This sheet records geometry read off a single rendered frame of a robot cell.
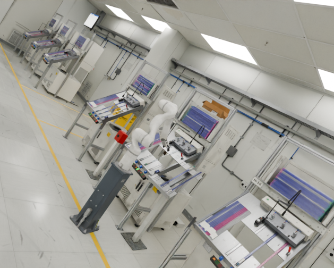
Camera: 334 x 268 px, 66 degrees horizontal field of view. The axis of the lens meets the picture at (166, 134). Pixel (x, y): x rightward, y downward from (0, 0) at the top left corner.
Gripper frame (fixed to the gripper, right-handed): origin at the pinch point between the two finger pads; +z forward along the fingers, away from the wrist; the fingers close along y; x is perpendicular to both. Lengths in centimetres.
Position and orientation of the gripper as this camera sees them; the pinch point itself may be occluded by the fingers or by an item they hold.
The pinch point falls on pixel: (166, 148)
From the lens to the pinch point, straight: 311.6
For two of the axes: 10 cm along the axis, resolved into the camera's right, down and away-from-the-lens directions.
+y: -5.5, -4.7, 6.9
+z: 1.6, 7.5, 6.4
